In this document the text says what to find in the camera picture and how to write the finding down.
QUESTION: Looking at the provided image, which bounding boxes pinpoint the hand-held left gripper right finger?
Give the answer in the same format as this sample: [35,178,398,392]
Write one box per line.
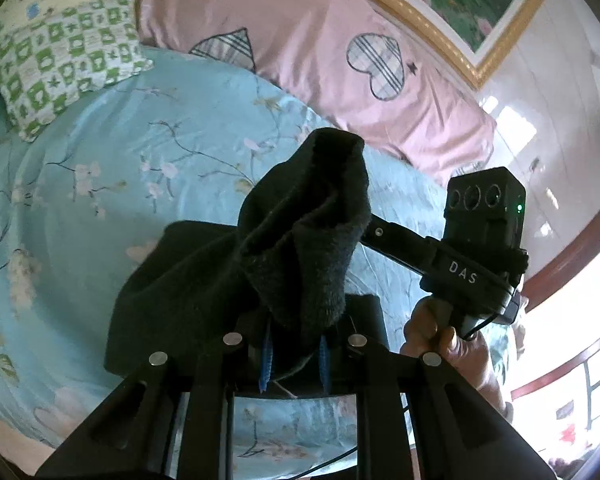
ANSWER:
[319,332,557,480]

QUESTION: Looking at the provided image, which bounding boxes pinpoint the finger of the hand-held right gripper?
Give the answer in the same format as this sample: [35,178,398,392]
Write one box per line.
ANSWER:
[359,214,443,278]

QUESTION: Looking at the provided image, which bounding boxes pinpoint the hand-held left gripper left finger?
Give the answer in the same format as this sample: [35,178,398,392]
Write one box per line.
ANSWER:
[34,332,277,480]

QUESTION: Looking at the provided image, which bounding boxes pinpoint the black pants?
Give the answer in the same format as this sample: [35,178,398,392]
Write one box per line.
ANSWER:
[102,127,387,392]

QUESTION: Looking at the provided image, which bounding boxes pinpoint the person's right hand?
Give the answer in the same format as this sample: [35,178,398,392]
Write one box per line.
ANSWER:
[399,296,515,423]

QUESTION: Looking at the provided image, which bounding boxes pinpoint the reddish wooden railing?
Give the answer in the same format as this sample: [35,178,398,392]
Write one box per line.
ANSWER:
[507,227,600,403]

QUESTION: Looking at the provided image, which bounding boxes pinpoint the pink heart-print long pillow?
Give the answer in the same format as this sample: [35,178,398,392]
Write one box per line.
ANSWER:
[136,0,497,186]

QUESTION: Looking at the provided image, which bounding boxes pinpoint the blue floral bed sheet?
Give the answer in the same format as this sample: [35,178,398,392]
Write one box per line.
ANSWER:
[0,45,513,480]

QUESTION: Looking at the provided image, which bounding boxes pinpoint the green checked pillow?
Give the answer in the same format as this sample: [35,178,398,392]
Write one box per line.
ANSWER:
[0,0,154,142]

